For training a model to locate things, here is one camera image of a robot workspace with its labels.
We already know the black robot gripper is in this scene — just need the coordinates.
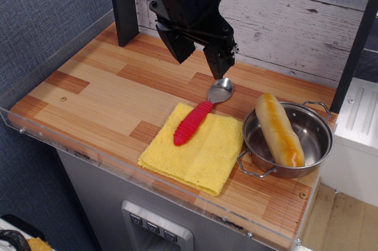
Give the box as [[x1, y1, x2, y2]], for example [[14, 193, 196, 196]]
[[149, 0, 238, 79]]

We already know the black right vertical post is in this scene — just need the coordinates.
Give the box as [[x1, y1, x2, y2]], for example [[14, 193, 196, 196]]
[[330, 0, 377, 113]]

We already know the red-handled metal spoon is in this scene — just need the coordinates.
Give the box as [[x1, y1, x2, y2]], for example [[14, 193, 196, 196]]
[[173, 78, 233, 146]]

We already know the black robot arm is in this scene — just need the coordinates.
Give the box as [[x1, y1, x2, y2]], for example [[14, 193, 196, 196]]
[[149, 0, 238, 80]]

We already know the white ribbed block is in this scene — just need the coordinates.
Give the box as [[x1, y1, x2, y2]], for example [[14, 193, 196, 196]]
[[335, 78, 377, 149]]

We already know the yellow cloth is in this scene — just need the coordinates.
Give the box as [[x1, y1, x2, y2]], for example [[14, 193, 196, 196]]
[[138, 103, 243, 196]]

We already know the stainless steel pot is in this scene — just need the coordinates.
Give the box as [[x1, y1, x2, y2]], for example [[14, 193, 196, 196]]
[[237, 100, 334, 178]]

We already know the toy bread loaf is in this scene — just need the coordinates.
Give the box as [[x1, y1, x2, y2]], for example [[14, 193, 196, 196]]
[[255, 93, 305, 168]]

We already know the black and yellow object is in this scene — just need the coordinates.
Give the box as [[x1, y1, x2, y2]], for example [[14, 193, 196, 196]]
[[1, 214, 54, 250]]

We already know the grey cabinet with button panel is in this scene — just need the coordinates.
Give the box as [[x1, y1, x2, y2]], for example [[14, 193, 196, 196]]
[[58, 150, 270, 250]]

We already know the black left vertical post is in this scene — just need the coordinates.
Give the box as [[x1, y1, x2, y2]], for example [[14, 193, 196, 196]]
[[112, 0, 139, 47]]

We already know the black vertical post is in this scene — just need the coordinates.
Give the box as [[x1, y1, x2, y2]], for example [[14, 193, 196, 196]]
[[330, 0, 377, 113], [112, 0, 139, 47]]

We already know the clear acrylic table guard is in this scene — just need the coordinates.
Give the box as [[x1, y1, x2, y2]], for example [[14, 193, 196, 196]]
[[0, 8, 338, 251]]

